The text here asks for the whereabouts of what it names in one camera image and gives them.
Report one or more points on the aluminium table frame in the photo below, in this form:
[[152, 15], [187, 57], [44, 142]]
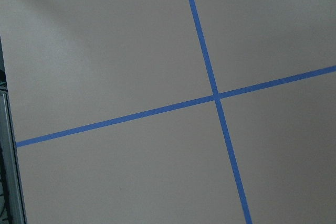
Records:
[[12, 201]]

